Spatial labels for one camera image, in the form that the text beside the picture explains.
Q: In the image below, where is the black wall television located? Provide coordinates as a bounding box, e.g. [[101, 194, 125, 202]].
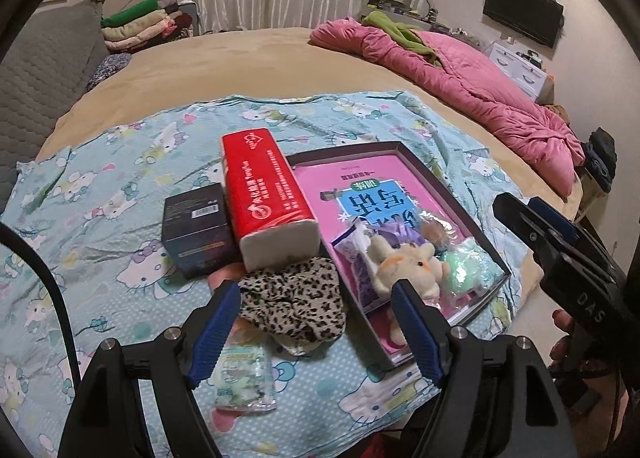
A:
[[482, 0, 565, 49]]

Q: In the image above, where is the pink book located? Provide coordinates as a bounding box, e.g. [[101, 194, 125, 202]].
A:
[[286, 141, 512, 370], [292, 148, 481, 354]]

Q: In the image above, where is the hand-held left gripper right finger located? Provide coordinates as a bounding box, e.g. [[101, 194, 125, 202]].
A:
[[390, 279, 573, 458]]

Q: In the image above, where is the brown cloth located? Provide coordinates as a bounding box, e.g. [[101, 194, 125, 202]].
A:
[[545, 103, 571, 126]]

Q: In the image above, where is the black cardboard box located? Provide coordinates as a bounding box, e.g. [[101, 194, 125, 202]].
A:
[[161, 183, 238, 280]]

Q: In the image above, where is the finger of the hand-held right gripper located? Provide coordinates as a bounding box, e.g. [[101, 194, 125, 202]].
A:
[[530, 197, 608, 259], [492, 193, 566, 269]]

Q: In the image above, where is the cluttered desk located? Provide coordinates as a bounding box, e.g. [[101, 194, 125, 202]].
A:
[[367, 0, 483, 46]]

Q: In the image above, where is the purple scrunchie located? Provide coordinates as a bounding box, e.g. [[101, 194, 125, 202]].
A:
[[377, 228, 426, 253]]

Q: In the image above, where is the green wet wipes pack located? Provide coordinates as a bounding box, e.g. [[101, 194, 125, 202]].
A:
[[207, 325, 278, 413]]

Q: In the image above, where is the stack of folded clothes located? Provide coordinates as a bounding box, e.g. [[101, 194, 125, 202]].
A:
[[100, 0, 203, 50]]

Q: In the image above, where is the beige round bed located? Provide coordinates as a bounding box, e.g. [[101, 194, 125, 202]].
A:
[[35, 26, 591, 339]]

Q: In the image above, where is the clear plastic packet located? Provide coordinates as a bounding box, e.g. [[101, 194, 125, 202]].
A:
[[332, 224, 388, 311]]

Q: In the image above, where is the cream plush animal toy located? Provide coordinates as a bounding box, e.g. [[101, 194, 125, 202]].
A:
[[367, 235, 448, 301]]

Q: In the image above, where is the dark floral cloth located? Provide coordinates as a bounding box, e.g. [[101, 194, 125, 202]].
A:
[[86, 52, 133, 92]]

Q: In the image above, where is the beige plush toy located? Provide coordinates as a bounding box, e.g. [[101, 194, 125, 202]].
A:
[[375, 308, 408, 354]]

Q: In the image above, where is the white drawer cabinet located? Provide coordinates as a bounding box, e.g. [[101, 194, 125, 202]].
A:
[[487, 41, 555, 102]]

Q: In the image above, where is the grey quilted headboard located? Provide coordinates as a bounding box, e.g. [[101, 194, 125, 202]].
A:
[[0, 0, 108, 211]]

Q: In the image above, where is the cat print blue blanket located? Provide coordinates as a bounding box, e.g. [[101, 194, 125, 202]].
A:
[[0, 88, 531, 458]]

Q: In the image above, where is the pink quilt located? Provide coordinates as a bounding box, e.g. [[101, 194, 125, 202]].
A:
[[309, 17, 586, 199]]

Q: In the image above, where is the green blanket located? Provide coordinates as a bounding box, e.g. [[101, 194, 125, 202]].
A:
[[361, 11, 443, 66]]

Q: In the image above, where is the black cable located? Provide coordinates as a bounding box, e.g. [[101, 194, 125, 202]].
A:
[[0, 223, 81, 379]]

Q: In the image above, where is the person's right hand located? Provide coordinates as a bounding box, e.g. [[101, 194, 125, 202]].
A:
[[549, 309, 576, 370]]

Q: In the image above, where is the red tissue pack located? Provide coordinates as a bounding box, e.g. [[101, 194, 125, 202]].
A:
[[221, 129, 321, 273]]

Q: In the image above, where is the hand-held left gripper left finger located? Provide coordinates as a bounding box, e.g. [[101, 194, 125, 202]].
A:
[[62, 281, 242, 458]]

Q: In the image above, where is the brown fluffy hair tie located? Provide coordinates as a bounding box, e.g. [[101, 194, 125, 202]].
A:
[[419, 221, 451, 250]]

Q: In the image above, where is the pink soft object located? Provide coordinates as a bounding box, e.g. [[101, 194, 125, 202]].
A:
[[206, 262, 247, 291]]

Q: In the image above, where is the leopard print scrunchie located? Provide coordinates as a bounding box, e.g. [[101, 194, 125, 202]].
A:
[[237, 258, 346, 345]]

